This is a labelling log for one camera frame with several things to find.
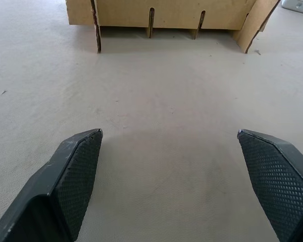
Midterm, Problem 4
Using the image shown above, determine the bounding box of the wooden rack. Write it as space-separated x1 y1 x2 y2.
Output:
65 0 281 54

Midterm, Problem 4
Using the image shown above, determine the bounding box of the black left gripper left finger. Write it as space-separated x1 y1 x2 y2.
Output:
0 128 104 242

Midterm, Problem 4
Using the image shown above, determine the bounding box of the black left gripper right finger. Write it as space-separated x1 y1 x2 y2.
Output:
236 129 303 242

